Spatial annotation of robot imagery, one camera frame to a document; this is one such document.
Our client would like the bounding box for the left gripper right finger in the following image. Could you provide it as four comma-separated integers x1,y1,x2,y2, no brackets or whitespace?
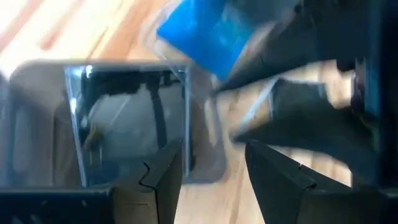
244,139,356,224

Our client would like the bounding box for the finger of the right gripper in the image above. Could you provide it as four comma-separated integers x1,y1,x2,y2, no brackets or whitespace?
232,77,381,185
216,0,368,91

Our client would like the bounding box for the black jewel case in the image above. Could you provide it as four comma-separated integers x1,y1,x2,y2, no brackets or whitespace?
63,64,191,188

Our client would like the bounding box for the grey translucent plastic bin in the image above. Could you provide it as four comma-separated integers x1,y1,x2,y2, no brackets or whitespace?
0,58,229,189

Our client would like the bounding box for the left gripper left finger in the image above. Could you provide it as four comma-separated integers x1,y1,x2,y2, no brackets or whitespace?
107,139,185,224

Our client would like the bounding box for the blue plastic disc case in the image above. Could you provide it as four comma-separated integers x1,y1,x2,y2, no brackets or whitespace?
156,0,282,82

